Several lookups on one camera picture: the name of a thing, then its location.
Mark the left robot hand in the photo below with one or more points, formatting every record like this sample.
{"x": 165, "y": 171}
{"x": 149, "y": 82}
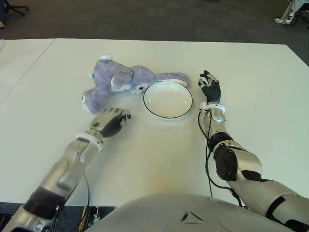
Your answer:
{"x": 103, "y": 120}

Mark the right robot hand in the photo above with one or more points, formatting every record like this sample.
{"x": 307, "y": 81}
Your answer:
{"x": 213, "y": 90}

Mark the purple plush bunny doll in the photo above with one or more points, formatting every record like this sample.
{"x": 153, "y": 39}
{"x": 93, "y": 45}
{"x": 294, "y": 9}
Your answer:
{"x": 108, "y": 77}

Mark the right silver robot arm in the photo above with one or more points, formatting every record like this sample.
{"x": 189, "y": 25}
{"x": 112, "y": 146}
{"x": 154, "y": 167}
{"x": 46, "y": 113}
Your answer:
{"x": 248, "y": 159}

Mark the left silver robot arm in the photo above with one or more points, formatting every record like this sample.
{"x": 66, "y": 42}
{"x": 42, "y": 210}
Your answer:
{"x": 65, "y": 164}

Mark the white plate with black rim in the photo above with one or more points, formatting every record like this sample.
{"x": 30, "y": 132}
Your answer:
{"x": 167, "y": 100}

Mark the seated person in light trousers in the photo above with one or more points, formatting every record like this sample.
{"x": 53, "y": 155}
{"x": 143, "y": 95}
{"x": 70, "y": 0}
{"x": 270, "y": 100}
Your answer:
{"x": 281, "y": 19}

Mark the silver robot torso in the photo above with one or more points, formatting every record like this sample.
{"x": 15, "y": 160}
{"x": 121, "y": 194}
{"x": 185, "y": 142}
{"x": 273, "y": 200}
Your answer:
{"x": 169, "y": 212}

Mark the person in white shoe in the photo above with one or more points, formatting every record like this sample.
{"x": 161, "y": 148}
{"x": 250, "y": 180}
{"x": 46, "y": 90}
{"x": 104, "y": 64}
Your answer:
{"x": 1, "y": 24}

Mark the metal support frame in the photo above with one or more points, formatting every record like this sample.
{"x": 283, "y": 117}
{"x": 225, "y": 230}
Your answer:
{"x": 96, "y": 215}

